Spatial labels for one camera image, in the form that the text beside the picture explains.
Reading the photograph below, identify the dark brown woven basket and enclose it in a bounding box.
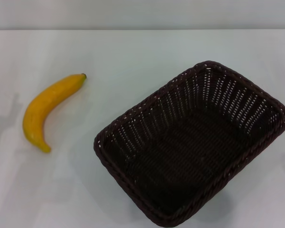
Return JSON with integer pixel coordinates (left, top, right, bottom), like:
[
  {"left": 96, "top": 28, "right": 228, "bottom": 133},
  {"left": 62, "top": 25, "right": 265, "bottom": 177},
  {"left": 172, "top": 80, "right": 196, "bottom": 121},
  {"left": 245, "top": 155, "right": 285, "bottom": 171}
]
[{"left": 93, "top": 60, "right": 285, "bottom": 228}]

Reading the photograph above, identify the yellow banana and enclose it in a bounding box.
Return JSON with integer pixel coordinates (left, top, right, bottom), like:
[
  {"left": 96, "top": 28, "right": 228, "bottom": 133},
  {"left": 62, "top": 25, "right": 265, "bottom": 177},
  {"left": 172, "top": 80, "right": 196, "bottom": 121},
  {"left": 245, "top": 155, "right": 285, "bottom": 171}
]
[{"left": 23, "top": 73, "right": 87, "bottom": 153}]

